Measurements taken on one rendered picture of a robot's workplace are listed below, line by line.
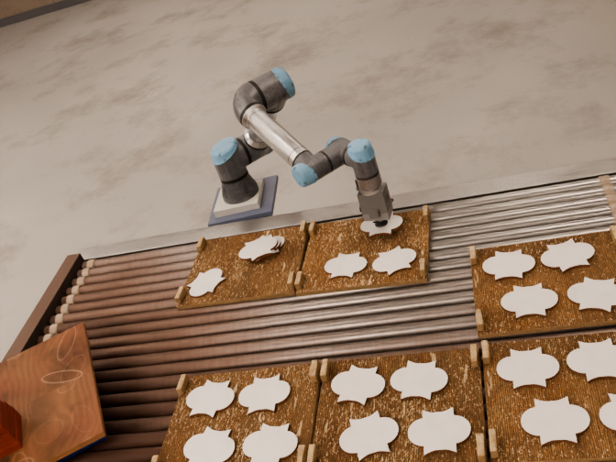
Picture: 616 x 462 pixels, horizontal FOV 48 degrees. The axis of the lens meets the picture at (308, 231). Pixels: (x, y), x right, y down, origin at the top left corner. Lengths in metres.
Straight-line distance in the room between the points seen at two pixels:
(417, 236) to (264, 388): 0.70
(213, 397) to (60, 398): 0.43
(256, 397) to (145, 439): 0.33
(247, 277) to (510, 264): 0.84
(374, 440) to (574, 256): 0.77
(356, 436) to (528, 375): 0.43
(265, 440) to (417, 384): 0.40
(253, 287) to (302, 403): 0.54
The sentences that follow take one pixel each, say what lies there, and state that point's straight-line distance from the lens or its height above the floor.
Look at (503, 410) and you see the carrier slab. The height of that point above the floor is 0.94.
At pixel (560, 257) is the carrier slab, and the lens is 2.05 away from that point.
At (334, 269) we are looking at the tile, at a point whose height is 0.95.
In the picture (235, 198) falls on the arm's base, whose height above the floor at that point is 0.92.
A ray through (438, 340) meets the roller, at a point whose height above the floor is 0.91.
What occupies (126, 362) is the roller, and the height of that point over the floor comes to 0.92.
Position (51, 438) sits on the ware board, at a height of 1.04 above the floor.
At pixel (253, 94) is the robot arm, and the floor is 1.40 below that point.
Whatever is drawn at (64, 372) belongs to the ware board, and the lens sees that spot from 2.16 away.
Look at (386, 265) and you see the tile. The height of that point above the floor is 0.95.
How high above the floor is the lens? 2.28
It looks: 34 degrees down
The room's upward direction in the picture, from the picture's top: 20 degrees counter-clockwise
